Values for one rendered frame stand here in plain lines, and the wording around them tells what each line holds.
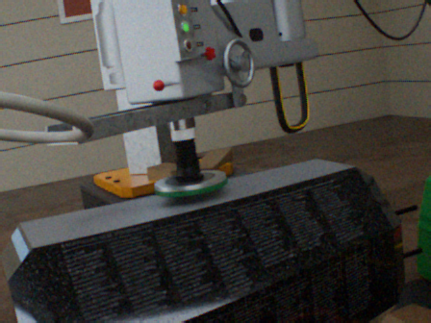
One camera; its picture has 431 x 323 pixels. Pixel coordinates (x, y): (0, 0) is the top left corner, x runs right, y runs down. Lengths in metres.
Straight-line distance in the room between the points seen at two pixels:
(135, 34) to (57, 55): 6.00
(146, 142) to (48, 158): 5.22
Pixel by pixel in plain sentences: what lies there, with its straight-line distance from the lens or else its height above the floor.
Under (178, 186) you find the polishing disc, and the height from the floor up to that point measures 0.89.
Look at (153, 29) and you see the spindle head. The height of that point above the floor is 1.34.
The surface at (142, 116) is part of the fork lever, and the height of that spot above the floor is 1.11.
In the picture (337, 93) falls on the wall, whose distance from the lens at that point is 8.99.
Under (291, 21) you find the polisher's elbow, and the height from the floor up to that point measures 1.32.
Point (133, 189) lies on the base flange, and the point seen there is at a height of 0.77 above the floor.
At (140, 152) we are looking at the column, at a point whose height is 0.88.
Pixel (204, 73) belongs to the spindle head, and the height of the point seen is 1.19.
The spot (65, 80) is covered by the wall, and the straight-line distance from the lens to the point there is 7.83.
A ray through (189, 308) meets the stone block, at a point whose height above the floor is 0.63.
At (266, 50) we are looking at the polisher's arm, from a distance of 2.14.
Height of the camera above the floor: 1.25
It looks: 9 degrees down
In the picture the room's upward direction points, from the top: 9 degrees counter-clockwise
